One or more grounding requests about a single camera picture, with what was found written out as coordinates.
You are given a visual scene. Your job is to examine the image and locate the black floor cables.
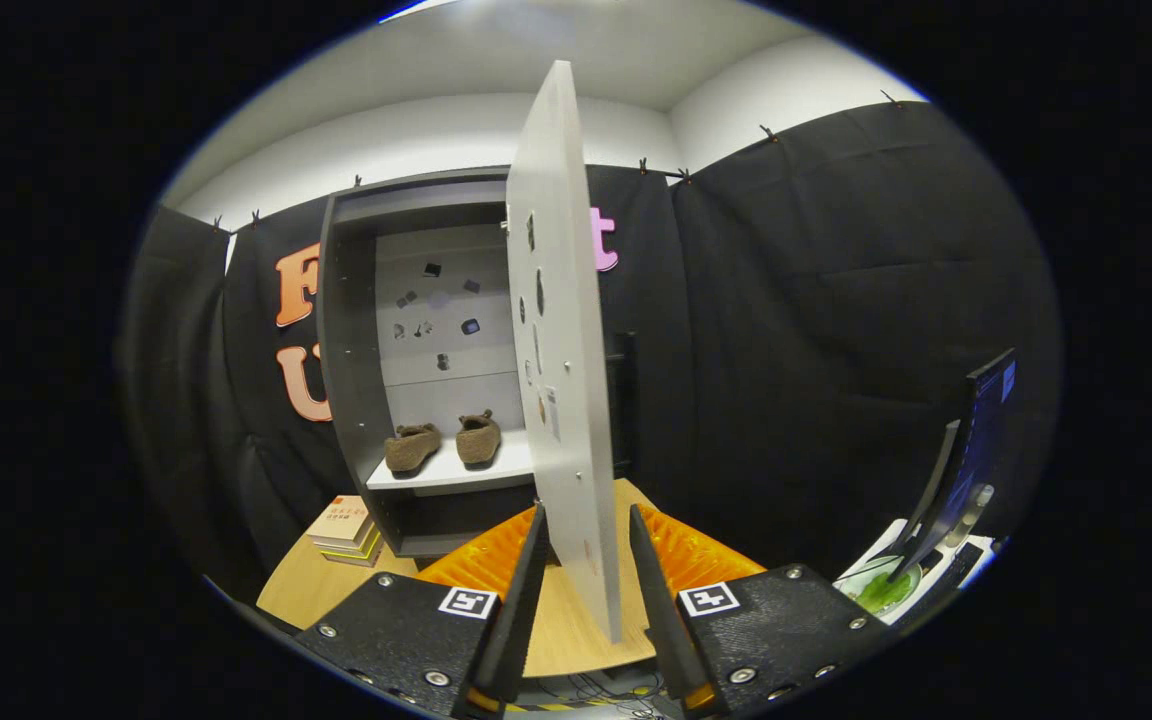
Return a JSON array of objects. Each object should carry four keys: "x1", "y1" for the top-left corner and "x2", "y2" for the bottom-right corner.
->
[{"x1": 536, "y1": 670, "x2": 667, "y2": 720}]

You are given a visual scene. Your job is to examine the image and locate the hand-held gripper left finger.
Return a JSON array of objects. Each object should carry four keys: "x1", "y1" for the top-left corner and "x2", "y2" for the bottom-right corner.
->
[{"x1": 294, "y1": 503, "x2": 550, "y2": 720}]

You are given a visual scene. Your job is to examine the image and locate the black backdrop cloth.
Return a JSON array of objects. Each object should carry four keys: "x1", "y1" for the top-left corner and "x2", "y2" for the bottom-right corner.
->
[{"x1": 116, "y1": 100, "x2": 1067, "y2": 601}]

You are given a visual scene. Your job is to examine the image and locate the dark grey shoe cabinet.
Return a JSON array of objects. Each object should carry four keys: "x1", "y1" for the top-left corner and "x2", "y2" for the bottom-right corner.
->
[{"x1": 316, "y1": 165, "x2": 637, "y2": 561}]

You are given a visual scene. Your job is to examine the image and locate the dark computer monitor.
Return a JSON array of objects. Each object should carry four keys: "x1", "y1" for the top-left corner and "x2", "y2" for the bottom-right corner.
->
[{"x1": 891, "y1": 348, "x2": 1019, "y2": 583}]

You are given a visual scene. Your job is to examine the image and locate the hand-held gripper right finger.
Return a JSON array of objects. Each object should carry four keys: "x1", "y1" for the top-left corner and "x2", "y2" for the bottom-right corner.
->
[{"x1": 629, "y1": 503, "x2": 892, "y2": 716}]

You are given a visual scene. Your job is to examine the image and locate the beige shoe cabinet door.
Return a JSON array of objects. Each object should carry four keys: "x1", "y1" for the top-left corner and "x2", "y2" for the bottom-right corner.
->
[{"x1": 506, "y1": 60, "x2": 625, "y2": 644}]

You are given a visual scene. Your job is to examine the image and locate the brown fuzzy shoe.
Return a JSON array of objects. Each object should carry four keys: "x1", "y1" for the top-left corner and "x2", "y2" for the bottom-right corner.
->
[
  {"x1": 383, "y1": 423, "x2": 443, "y2": 475},
  {"x1": 455, "y1": 409, "x2": 503, "y2": 467}
]

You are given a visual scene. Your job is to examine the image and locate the black door handle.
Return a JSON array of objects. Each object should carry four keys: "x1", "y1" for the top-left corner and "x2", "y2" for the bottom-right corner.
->
[{"x1": 608, "y1": 332, "x2": 638, "y2": 477}]

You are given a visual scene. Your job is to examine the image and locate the green object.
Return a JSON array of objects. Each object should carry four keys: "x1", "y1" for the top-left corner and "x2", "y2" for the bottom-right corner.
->
[{"x1": 851, "y1": 565, "x2": 922, "y2": 614}]

